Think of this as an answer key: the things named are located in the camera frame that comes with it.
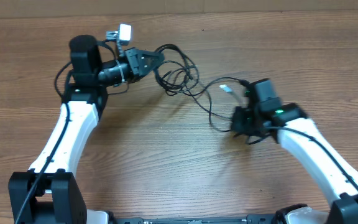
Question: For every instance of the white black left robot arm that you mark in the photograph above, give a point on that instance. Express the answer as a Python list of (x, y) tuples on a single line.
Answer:
[(47, 192)]

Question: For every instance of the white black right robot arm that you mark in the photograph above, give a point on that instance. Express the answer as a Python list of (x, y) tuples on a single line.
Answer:
[(265, 116)]

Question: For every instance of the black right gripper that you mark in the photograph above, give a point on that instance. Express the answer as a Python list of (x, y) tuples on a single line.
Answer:
[(234, 127)]

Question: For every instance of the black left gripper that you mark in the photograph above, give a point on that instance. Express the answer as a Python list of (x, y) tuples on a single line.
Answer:
[(136, 57)]

